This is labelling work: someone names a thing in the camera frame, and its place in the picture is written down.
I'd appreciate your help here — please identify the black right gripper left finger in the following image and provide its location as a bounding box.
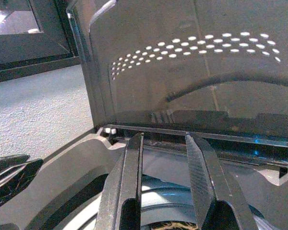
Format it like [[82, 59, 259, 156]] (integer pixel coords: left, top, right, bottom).
[[95, 132, 144, 230]]

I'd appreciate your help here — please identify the steel washer drum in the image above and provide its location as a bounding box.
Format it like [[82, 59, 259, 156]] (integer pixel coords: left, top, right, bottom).
[[59, 148, 262, 230]]

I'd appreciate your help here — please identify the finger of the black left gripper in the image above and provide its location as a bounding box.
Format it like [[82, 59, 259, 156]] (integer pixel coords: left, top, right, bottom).
[[0, 158, 44, 213], [0, 154, 31, 180]]

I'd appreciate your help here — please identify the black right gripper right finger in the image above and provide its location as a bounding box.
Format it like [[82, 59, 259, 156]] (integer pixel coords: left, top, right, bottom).
[[184, 133, 255, 230]]

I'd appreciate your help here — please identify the dark patterned garment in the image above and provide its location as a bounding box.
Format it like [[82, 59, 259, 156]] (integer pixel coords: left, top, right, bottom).
[[147, 220, 199, 230]]

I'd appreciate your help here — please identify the dark framed cabinet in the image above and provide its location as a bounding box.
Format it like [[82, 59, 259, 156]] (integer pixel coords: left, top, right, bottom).
[[0, 0, 81, 85]]

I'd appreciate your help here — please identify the grey top-load washing machine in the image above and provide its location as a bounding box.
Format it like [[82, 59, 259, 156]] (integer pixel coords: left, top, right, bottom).
[[0, 130, 288, 230]]

